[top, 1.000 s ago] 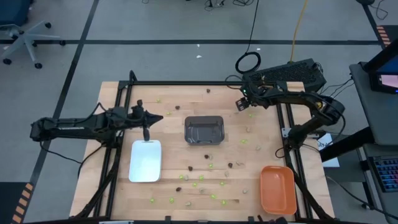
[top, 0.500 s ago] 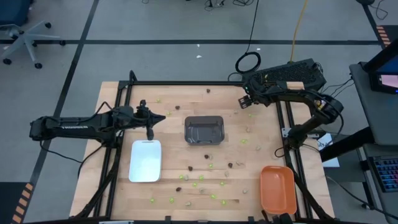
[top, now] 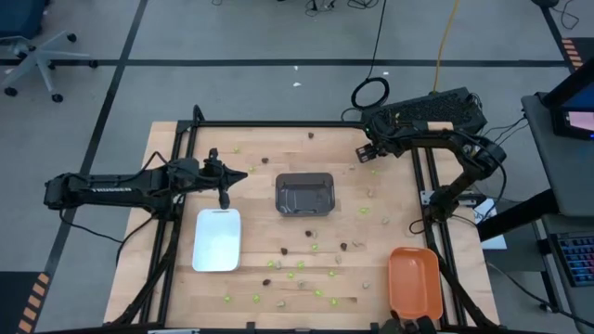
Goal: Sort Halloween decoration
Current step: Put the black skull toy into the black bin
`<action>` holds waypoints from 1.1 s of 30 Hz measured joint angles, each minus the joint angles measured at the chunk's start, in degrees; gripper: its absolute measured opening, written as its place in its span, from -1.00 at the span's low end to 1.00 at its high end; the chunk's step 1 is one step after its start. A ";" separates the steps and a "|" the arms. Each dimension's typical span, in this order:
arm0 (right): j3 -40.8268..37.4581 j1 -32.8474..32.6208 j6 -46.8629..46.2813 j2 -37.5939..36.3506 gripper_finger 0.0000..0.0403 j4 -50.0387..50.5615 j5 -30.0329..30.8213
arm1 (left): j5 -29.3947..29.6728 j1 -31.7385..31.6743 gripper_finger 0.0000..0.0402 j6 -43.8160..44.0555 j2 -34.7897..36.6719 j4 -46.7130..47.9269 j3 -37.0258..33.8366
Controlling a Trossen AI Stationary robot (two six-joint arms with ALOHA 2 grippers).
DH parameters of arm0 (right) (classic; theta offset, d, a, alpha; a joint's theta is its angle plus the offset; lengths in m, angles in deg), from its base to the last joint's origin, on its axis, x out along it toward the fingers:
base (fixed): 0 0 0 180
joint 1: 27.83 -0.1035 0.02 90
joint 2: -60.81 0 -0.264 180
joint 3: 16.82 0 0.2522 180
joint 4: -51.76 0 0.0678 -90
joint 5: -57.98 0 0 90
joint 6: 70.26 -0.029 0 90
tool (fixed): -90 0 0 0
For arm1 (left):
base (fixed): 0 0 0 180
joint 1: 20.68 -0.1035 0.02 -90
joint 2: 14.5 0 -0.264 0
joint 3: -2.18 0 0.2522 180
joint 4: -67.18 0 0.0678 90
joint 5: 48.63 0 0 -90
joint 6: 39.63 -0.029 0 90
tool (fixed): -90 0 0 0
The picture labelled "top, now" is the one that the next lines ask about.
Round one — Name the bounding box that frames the grey desk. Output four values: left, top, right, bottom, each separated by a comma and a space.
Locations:
520, 92, 594, 334

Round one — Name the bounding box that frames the black computer tower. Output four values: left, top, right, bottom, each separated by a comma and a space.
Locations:
360, 86, 488, 140

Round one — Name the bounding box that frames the grey office chair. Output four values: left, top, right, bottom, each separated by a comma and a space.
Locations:
0, 0, 99, 104

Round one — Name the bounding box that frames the white paper sheet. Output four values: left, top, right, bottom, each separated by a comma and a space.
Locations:
471, 197, 508, 251

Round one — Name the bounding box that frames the yellow hanging cable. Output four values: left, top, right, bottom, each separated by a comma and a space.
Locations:
432, 0, 461, 94

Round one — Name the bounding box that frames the backlit computer keyboard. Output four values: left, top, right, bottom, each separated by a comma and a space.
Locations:
551, 230, 594, 288

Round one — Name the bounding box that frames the orange plastic bin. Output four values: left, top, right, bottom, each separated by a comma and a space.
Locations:
387, 246, 445, 321

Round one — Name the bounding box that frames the black desk leg beam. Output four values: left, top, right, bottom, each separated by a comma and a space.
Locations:
477, 187, 561, 242

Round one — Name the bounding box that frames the grey translucent plastic bin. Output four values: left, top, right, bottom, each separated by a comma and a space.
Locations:
275, 172, 337, 218

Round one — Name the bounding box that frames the white plastic bin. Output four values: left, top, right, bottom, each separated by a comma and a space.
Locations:
191, 208, 243, 273

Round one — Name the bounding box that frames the black computer monitor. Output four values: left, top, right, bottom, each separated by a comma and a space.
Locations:
540, 55, 594, 141

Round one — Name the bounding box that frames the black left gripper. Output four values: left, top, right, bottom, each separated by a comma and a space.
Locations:
200, 148, 249, 210

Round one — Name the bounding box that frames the black hanging cable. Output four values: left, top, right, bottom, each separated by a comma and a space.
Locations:
350, 0, 391, 111

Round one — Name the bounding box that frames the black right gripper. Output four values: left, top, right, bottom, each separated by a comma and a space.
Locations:
355, 116, 406, 164

